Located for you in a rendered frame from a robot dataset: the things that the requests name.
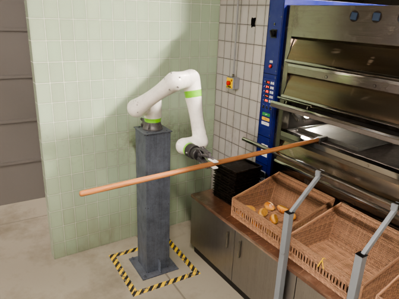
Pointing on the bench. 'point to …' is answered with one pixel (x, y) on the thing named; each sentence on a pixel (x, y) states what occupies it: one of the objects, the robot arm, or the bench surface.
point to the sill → (345, 155)
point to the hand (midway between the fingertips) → (212, 163)
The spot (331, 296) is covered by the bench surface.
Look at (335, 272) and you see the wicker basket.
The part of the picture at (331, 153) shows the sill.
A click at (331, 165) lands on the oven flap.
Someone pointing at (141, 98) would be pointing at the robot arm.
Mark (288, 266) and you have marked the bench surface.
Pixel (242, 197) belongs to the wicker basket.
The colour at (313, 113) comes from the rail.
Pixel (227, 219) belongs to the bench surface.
